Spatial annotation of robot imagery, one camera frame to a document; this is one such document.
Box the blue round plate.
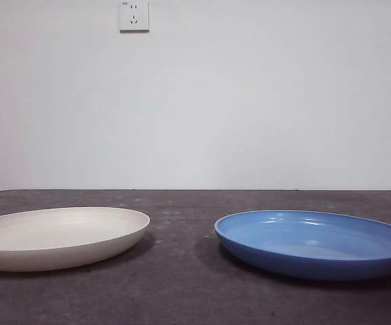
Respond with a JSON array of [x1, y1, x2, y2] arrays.
[[213, 209, 391, 282]]

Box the white round plate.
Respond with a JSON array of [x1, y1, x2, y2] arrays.
[[0, 207, 151, 272]]

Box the white wall socket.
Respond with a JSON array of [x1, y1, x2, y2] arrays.
[[119, 0, 150, 34]]

